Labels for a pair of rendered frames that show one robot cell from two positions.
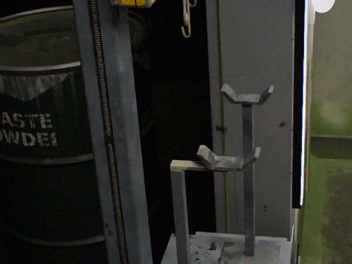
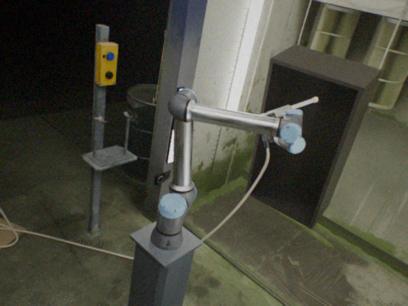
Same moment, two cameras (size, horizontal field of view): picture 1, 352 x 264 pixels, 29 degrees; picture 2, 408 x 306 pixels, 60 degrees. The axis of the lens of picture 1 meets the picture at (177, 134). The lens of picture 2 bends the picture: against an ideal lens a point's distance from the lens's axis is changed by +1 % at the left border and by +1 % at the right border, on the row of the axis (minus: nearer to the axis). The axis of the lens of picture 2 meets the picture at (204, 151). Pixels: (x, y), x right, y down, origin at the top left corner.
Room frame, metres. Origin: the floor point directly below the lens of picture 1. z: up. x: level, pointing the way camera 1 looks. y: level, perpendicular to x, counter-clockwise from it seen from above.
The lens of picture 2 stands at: (-0.83, -1.46, 2.07)
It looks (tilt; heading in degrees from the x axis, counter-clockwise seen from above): 27 degrees down; 23
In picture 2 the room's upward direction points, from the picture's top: 12 degrees clockwise
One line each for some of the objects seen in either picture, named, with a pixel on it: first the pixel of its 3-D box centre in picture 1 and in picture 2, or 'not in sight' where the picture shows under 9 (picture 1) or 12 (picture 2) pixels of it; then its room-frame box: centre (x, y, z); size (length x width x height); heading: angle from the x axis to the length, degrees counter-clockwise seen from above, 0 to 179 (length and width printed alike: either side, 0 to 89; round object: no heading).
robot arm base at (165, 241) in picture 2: not in sight; (167, 231); (0.59, -0.74, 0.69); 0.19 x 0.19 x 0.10
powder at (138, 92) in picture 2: (56, 38); (156, 95); (2.00, 0.35, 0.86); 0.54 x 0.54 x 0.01
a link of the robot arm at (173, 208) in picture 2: not in sight; (171, 212); (0.60, -0.74, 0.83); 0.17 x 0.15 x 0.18; 12
